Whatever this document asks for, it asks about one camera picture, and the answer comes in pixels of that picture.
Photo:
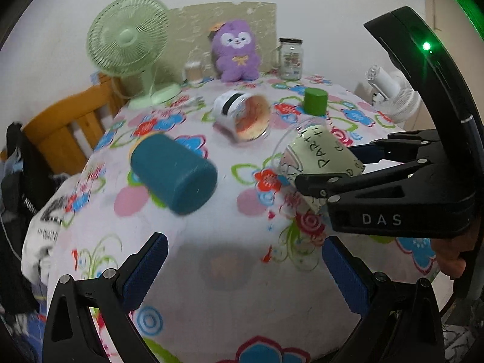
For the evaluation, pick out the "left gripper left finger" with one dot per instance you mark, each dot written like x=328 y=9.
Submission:
x=70 y=335

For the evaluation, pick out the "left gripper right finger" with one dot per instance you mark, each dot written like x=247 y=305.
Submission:
x=399 y=322

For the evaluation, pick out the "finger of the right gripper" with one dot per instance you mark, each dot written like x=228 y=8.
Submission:
x=324 y=185
x=403 y=147

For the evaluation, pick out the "party paper-wrapped plastic cup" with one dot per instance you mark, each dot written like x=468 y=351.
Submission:
x=308 y=148

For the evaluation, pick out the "white black-striped plastic cup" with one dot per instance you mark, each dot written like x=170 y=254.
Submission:
x=244 y=116

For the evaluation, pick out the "teal cylindrical cup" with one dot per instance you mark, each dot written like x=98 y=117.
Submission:
x=177 y=171

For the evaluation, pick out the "person's right hand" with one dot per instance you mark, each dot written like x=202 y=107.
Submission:
x=448 y=251

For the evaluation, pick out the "white floor fan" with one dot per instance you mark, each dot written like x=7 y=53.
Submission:
x=393 y=95

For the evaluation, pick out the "green cylinder block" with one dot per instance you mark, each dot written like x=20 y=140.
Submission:
x=315 y=101

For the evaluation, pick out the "white printed t-shirt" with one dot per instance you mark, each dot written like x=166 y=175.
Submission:
x=41 y=238

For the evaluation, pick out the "floral tablecloth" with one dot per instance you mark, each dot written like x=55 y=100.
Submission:
x=244 y=278

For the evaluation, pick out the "glass jar with lid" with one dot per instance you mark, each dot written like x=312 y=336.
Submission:
x=290 y=58

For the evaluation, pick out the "black bag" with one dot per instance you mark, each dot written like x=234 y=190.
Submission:
x=26 y=185

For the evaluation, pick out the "white fan power plug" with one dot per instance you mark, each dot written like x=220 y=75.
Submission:
x=192 y=101

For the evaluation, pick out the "purple plush toy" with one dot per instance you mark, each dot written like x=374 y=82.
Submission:
x=234 y=48

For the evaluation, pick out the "cotton swab container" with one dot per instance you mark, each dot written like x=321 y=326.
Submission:
x=194 y=72

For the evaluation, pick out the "orange wooden chair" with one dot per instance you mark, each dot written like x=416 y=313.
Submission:
x=52 y=130

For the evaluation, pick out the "beige patterned board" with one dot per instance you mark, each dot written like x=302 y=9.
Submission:
x=198 y=33

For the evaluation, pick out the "green desk fan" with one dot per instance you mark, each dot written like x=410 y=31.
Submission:
x=127 y=39

